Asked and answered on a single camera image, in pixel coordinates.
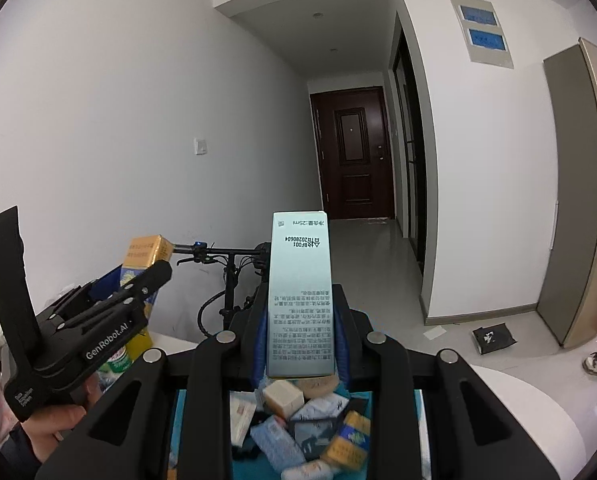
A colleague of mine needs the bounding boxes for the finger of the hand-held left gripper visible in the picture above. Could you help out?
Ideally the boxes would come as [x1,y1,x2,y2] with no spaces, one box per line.
[53,260,174,333]
[33,265,126,320]

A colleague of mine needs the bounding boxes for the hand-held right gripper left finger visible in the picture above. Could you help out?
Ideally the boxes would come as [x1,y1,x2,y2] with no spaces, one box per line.
[34,287,274,480]

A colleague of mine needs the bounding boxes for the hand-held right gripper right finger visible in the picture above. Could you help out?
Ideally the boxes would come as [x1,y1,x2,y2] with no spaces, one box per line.
[328,285,565,480]

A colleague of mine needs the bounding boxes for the orange printed box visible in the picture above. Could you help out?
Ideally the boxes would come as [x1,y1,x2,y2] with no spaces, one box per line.
[121,234,175,321]

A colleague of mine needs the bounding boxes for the tall pale green box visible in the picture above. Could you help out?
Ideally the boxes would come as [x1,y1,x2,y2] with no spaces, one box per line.
[266,211,340,380]

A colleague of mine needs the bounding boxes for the blue plastic basin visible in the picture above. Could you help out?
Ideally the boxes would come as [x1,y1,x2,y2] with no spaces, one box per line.
[171,387,426,480]

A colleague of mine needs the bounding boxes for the person's left forearm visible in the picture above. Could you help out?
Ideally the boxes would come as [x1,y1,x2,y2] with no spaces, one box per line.
[0,422,42,480]

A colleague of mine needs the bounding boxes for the person's left hand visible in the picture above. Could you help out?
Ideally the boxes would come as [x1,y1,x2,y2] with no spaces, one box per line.
[21,377,102,463]

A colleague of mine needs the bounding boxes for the tan rounded box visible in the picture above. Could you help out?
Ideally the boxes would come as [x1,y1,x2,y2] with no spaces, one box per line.
[298,375,339,396]

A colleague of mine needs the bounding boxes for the white blue tissue pack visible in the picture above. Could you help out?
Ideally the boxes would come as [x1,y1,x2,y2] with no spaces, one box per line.
[288,392,349,423]

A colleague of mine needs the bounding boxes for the yellow plastic container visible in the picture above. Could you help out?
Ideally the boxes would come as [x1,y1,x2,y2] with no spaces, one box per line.
[128,327,154,361]

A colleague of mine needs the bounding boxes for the red and white box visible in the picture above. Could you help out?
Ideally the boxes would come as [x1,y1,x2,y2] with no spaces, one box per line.
[230,392,256,448]

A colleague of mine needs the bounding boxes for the green label water bottle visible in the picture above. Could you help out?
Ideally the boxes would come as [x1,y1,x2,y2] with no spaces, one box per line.
[97,347,132,378]

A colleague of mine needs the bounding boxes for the black grey box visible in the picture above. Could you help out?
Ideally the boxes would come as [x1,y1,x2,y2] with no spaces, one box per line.
[288,420,336,461]

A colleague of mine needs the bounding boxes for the pale blue packet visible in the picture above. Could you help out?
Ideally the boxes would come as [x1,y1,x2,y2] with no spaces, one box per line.
[251,417,306,471]

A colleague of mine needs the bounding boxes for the black plastic bag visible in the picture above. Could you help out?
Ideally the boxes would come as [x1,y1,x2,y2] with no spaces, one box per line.
[471,322,518,355]

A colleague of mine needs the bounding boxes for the black framed glass door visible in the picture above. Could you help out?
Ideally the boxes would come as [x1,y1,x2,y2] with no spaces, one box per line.
[388,27,427,276]

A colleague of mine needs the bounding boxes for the dark brown door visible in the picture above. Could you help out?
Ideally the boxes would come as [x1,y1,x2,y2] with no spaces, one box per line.
[309,86,395,221]

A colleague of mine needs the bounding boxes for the gold grey refrigerator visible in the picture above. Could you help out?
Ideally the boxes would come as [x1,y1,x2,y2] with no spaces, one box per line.
[535,37,597,350]

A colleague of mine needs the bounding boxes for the grey wall panel blue windows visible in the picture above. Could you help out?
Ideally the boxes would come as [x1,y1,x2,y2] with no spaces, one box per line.
[448,0,515,68]

